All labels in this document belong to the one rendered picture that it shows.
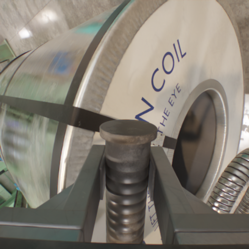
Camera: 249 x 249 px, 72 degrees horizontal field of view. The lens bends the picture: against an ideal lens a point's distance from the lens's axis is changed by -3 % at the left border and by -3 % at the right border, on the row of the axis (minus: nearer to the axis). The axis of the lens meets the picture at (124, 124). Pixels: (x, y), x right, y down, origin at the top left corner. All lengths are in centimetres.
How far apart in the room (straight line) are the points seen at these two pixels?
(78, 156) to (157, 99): 23
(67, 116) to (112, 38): 16
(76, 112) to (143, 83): 17
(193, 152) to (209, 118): 22
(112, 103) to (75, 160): 12
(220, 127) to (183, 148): 24
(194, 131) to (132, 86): 73
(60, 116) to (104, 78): 10
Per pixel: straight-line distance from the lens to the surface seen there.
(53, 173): 34
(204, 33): 67
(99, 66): 32
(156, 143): 45
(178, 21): 53
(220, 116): 96
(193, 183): 99
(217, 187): 18
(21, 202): 180
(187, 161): 106
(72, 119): 29
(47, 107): 39
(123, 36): 36
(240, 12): 132
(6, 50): 501
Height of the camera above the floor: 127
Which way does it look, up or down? 30 degrees down
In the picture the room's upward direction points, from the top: 131 degrees counter-clockwise
